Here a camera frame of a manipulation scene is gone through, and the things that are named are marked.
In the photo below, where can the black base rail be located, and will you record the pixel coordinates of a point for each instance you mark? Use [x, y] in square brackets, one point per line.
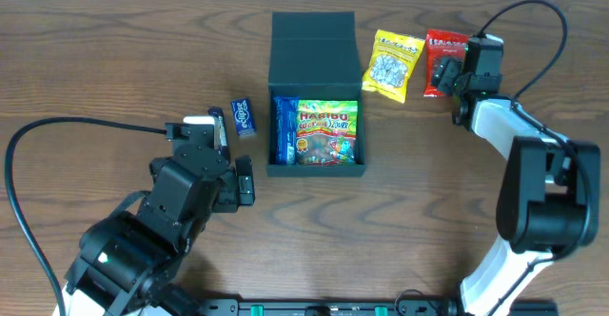
[410, 306]

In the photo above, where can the dark blue chocolate bar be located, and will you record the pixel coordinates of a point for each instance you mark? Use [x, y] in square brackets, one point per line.
[219, 115]

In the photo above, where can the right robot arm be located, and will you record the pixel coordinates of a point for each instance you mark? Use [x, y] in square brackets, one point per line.
[548, 205]

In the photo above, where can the dark green open box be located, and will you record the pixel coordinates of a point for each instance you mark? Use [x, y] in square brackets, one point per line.
[314, 56]

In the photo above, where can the blue Eclipse gum pack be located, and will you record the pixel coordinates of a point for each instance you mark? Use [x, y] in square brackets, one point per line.
[243, 117]

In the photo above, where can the Haribo gummy worms bag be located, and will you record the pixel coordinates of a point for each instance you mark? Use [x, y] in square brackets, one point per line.
[326, 132]

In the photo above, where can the yellow candy bag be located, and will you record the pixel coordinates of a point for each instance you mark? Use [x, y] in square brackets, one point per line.
[393, 59]

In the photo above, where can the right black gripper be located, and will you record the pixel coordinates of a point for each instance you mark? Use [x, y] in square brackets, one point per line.
[447, 72]

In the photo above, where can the long blue snack bar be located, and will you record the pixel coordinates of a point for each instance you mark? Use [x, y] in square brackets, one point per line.
[286, 125]

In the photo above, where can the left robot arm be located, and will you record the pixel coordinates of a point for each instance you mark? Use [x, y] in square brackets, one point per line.
[127, 261]

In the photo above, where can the red Hacks candy bag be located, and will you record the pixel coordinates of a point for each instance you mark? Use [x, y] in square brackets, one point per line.
[440, 44]

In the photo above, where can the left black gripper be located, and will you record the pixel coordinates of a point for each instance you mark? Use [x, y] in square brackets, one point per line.
[221, 132]

